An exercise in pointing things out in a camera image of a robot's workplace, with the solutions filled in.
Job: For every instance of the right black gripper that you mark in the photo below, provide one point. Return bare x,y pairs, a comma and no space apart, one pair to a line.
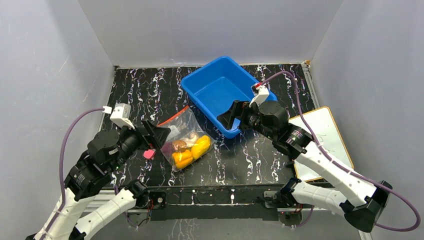
241,112

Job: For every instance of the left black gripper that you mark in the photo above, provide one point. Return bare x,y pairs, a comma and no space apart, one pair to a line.
157,136

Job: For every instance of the purple onion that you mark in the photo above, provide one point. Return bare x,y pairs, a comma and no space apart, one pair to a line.
167,150

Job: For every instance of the brown potato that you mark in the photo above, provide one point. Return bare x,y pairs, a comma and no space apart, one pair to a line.
179,145

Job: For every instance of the clear zip top bag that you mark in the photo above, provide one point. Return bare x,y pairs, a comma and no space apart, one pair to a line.
181,125

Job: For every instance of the orange bell pepper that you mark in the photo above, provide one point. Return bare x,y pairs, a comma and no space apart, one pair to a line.
182,159

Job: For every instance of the blue plastic bin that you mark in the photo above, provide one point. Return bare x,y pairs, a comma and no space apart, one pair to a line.
215,86

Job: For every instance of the yellow mango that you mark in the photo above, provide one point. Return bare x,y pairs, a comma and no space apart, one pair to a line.
200,147

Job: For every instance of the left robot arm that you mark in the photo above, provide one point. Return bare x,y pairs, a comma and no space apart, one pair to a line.
81,185

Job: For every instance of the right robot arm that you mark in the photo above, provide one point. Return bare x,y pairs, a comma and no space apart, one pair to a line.
359,202

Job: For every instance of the pink eraser block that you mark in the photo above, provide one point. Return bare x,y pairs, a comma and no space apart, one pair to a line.
149,154

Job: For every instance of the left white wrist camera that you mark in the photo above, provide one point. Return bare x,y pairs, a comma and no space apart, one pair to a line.
119,115

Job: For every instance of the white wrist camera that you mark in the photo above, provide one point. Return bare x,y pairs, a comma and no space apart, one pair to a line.
119,115
260,92

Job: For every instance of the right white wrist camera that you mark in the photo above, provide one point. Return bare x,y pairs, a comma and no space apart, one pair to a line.
260,92

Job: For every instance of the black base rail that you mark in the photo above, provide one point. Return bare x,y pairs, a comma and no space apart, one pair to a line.
246,201

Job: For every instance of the white board wooden frame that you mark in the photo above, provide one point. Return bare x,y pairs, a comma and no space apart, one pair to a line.
325,128

